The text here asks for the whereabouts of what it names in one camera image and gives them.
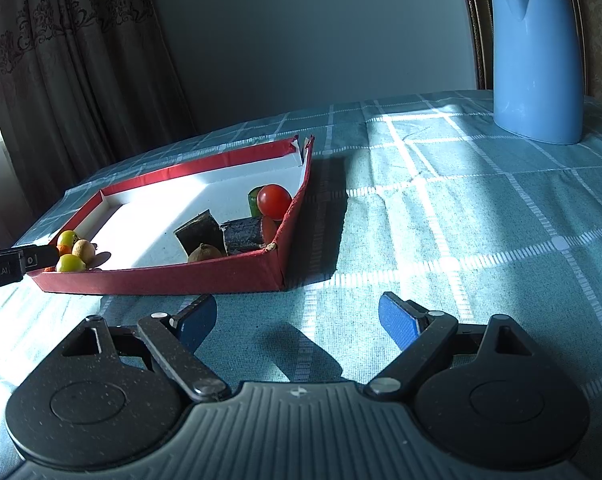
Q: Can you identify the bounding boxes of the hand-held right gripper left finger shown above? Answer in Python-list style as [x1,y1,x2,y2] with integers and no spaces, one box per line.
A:
[61,294,232,403]

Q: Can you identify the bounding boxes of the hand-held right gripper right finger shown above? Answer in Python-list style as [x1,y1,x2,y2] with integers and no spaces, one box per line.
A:
[365,291,537,403]

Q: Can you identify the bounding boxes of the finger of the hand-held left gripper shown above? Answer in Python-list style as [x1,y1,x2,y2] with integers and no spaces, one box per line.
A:
[12,244,56,274]

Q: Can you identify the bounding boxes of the red cardboard box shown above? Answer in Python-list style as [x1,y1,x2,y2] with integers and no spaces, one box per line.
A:
[27,135,316,296]

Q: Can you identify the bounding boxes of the brown longan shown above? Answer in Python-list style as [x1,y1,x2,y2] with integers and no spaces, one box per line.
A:
[72,239,98,264]
[187,243,223,264]

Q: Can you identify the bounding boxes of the red cherry tomato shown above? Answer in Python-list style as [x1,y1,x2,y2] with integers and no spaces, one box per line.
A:
[256,184,293,222]

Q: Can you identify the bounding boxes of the wedge eggplant piece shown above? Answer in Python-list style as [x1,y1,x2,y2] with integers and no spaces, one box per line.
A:
[174,209,227,257]

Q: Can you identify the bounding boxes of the long eggplant piece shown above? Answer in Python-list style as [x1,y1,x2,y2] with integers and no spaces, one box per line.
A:
[220,216,266,255]

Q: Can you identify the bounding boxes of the teal checked tablecloth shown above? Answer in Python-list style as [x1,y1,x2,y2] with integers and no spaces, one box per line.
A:
[0,89,602,480]

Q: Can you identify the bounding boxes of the brown patterned curtain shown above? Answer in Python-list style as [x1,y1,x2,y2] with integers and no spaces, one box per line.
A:
[0,0,197,241]

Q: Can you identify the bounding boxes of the blue electric kettle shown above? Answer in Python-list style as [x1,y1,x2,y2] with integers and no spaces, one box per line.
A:
[488,0,586,146]

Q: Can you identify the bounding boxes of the dark wooden frame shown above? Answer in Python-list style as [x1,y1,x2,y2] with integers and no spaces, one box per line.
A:
[456,0,492,91]

